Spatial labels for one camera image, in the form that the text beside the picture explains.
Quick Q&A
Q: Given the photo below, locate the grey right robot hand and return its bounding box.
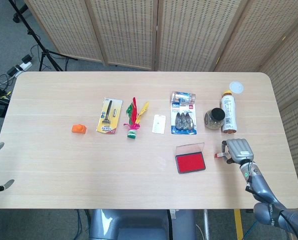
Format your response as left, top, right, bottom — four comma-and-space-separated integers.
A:
221, 137, 255, 166

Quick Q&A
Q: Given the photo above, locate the red ink pad clear lid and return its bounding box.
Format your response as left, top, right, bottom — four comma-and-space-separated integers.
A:
175, 142, 207, 174

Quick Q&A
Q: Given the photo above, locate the white labelled drink bottle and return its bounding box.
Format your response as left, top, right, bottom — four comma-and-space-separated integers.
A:
221, 90, 238, 135

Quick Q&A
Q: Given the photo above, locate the glass spice jar black lid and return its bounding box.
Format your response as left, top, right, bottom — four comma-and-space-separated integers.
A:
204, 107, 226, 130

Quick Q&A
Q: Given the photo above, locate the blue correction tape pack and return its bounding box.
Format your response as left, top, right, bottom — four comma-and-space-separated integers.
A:
170, 101, 198, 136

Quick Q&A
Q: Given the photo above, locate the white round lid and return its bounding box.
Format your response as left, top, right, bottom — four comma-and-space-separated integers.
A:
229, 81, 246, 94

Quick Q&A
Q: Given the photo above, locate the clear toothpick canister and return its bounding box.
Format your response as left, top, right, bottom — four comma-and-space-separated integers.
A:
170, 91, 197, 105

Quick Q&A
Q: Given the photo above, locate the metal table leg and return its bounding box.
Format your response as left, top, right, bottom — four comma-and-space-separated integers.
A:
203, 209, 210, 240

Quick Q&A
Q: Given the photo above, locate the white power strip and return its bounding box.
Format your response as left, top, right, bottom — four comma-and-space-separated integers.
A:
6, 61, 33, 76

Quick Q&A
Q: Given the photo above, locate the white ID card holder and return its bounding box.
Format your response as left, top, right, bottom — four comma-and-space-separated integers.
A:
151, 114, 166, 134

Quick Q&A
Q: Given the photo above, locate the orange plastic stamp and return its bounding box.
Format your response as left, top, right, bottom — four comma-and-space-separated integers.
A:
71, 123, 88, 135

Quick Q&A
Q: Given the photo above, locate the black tripod stand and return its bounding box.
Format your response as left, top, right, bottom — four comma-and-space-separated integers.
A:
7, 0, 78, 72

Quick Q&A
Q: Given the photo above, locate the colourful feather shuttlecock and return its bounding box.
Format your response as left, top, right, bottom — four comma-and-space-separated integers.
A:
123, 97, 150, 140

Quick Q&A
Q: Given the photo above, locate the razor in yellow blister pack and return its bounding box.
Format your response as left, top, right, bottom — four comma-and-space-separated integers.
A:
96, 97, 124, 135

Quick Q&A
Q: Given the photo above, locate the grey robot torso base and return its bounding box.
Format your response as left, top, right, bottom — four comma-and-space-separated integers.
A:
88, 208, 197, 240

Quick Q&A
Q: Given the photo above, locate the wooden rattan folding screen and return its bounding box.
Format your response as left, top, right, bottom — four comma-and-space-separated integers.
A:
23, 0, 298, 206

